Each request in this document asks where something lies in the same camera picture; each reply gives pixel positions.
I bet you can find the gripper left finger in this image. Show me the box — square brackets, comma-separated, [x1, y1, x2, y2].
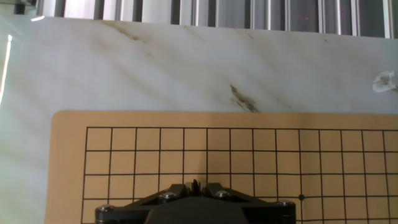
[95, 182, 193, 224]

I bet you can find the tan go board mat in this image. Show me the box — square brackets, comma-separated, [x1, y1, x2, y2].
[44, 110, 398, 224]

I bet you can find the white marble pattern mat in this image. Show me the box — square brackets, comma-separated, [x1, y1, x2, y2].
[0, 14, 398, 224]

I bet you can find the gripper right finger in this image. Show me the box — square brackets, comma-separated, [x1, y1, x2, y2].
[198, 182, 296, 224]

